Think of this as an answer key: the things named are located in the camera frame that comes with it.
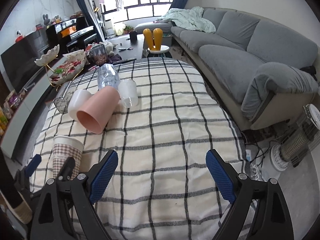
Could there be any piano stool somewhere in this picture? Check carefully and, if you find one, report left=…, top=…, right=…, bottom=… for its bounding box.
left=67, top=34, right=97, bottom=53

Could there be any light green blanket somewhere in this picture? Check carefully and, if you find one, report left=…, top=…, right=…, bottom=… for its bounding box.
left=156, top=7, right=216, bottom=34

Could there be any smoky square glass cup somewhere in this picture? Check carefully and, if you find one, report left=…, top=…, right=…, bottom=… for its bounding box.
left=53, top=81, right=76, bottom=114

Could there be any grey tv cabinet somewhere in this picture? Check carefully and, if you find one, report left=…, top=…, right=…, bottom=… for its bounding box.
left=1, top=70, right=53, bottom=159

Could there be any black television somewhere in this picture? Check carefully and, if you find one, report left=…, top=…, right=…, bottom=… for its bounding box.
left=1, top=28, right=49, bottom=92

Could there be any clear jar of nuts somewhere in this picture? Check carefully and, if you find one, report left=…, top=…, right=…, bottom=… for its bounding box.
left=91, top=44, right=107, bottom=66

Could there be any black coffee table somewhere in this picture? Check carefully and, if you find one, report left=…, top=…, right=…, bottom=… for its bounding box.
left=44, top=34, right=144, bottom=106

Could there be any electric space heater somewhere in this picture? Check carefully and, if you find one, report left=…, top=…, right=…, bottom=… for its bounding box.
left=270, top=104, right=319, bottom=172

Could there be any white plastic cup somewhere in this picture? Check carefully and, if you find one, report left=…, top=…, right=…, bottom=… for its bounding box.
left=68, top=89, right=92, bottom=121

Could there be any clear plastic bottle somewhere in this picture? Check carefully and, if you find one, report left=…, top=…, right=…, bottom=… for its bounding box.
left=97, top=64, right=120, bottom=90

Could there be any blue left curtain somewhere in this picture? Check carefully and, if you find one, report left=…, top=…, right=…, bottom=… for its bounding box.
left=76, top=0, right=105, bottom=42

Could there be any checkered paper cup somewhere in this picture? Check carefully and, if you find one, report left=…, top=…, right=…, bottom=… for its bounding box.
left=52, top=135, right=84, bottom=179

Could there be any white tiered snack bowl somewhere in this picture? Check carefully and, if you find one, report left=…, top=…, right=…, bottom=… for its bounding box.
left=34, top=44, right=87, bottom=87

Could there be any grey sectional sofa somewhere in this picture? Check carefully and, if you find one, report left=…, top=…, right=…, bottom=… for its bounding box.
left=135, top=7, right=319, bottom=131

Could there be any translucent white cup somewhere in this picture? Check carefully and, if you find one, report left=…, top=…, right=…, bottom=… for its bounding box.
left=118, top=79, right=138, bottom=108

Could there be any plaid tablecloth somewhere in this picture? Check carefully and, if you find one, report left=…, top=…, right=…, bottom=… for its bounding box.
left=30, top=57, right=249, bottom=239

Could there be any black piano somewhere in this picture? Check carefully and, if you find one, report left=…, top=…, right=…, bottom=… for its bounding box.
left=46, top=16, right=96, bottom=55

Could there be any pink plastic cup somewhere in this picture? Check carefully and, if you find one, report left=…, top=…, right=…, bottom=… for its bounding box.
left=76, top=86, right=120, bottom=134

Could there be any black mug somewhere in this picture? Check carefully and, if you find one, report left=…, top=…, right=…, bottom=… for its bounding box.
left=129, top=31, right=137, bottom=42

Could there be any yellow rabbit ear stool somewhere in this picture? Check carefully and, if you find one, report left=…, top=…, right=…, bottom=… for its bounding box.
left=142, top=28, right=172, bottom=58

